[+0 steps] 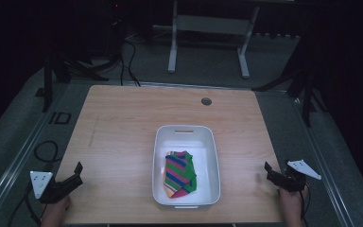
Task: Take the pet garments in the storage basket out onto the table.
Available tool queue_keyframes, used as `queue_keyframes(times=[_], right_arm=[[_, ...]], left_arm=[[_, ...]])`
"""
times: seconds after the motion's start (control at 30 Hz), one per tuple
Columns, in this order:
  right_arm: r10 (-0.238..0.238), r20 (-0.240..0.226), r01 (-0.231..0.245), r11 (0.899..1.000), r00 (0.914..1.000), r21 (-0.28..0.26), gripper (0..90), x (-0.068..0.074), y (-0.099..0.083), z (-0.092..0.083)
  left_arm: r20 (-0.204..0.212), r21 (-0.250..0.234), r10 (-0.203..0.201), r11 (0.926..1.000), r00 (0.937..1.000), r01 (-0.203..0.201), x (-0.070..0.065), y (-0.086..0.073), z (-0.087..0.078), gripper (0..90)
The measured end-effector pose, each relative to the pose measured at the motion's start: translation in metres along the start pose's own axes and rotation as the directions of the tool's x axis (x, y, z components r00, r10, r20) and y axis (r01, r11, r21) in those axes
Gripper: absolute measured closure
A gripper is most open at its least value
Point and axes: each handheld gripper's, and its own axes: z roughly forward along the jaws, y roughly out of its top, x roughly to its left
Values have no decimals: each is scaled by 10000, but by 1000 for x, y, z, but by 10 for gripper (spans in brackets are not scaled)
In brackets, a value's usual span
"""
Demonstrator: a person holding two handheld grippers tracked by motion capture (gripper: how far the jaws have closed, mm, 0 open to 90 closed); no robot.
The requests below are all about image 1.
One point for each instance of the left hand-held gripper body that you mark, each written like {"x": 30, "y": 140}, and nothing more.
{"x": 41, "y": 183}

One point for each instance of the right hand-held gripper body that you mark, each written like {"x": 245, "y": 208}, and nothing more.
{"x": 293, "y": 181}

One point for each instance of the person's right hand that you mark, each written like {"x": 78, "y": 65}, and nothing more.
{"x": 291, "y": 206}

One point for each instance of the person's left hand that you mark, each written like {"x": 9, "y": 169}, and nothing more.
{"x": 56, "y": 211}

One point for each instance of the black tripod stand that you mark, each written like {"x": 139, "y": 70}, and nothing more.
{"x": 48, "y": 85}
{"x": 307, "y": 94}

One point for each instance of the white plastic bin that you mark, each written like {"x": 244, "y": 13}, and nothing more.
{"x": 186, "y": 138}

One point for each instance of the colourful striped cloth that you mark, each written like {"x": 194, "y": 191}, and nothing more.
{"x": 179, "y": 173}

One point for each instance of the white metal stand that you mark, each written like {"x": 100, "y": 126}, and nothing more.
{"x": 212, "y": 24}

